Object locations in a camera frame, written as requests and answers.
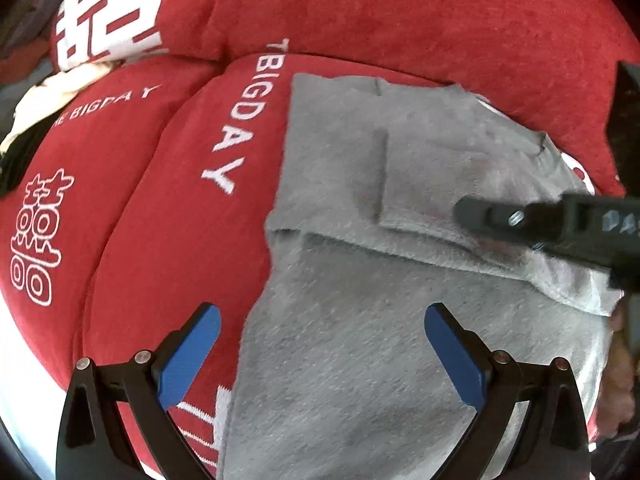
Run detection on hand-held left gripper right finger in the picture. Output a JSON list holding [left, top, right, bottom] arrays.
[[423, 302, 592, 480]]

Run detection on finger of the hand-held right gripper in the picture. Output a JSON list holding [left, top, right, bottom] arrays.
[[454, 193, 568, 251]]

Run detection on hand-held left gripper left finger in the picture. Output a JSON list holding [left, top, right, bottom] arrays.
[[56, 302, 222, 480]]

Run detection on person's right hand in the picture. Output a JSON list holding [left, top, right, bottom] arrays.
[[597, 300, 640, 436]]

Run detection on white cloth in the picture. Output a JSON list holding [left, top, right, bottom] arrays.
[[0, 59, 117, 153]]

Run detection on grey fleece garment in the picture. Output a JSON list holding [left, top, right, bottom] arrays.
[[217, 74, 625, 480]]

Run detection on red blanket white lettering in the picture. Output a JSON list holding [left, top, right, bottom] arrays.
[[0, 0, 640, 480]]

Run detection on black cloth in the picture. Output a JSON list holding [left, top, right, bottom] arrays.
[[0, 122, 51, 198]]

